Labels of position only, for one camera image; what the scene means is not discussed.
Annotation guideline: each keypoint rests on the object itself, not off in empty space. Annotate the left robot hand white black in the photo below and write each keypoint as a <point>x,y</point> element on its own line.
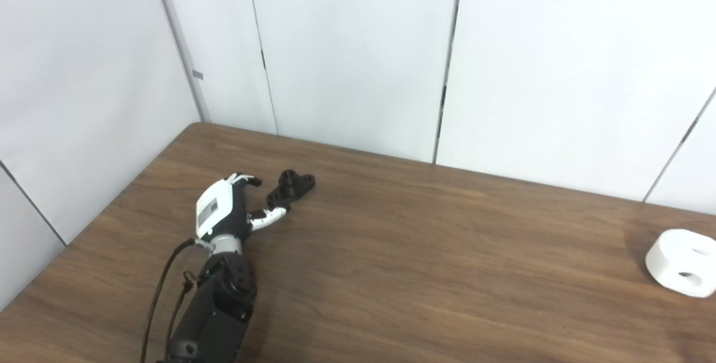
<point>215,209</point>

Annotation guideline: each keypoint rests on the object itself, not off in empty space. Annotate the black flanged holder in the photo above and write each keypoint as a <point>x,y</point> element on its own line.
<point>288,189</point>

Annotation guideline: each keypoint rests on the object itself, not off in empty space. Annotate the round white piece with holes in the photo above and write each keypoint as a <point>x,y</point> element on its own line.
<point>674,259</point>

